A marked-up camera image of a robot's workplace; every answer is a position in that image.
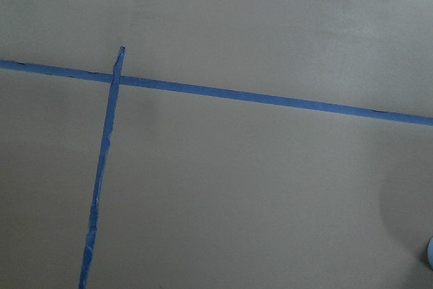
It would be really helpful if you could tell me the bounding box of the blue ribbed cup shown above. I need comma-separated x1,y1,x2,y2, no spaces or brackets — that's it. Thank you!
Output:
426,237,433,270

